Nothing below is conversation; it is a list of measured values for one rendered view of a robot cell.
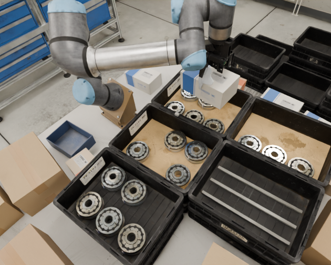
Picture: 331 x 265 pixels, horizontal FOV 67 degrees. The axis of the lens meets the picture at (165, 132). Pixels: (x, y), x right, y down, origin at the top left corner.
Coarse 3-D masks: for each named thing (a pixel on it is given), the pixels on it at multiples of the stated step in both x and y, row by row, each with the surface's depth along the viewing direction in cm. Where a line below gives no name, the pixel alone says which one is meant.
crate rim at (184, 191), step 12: (144, 108) 118; (156, 108) 118; (132, 120) 114; (180, 120) 113; (120, 132) 110; (108, 144) 107; (216, 144) 103; (144, 168) 99; (168, 180) 95; (192, 180) 95
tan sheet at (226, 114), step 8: (176, 96) 135; (184, 104) 131; (192, 104) 131; (232, 104) 129; (208, 112) 127; (216, 112) 127; (224, 112) 126; (232, 112) 126; (224, 120) 123; (232, 120) 123
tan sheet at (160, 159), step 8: (152, 120) 126; (144, 128) 123; (152, 128) 123; (160, 128) 123; (168, 128) 122; (136, 136) 121; (144, 136) 121; (152, 136) 120; (160, 136) 120; (128, 144) 118; (152, 144) 117; (160, 144) 117; (152, 152) 115; (160, 152) 114; (168, 152) 114; (176, 152) 114; (208, 152) 113; (152, 160) 112; (160, 160) 112; (168, 160) 112; (176, 160) 111; (184, 160) 111; (152, 168) 110; (160, 168) 110; (192, 168) 108; (176, 176) 107; (192, 176) 106
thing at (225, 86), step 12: (180, 72) 101; (192, 72) 100; (216, 72) 99; (228, 72) 98; (192, 84) 100; (204, 84) 95; (216, 84) 95; (228, 84) 94; (204, 96) 100; (216, 96) 95; (228, 96) 98
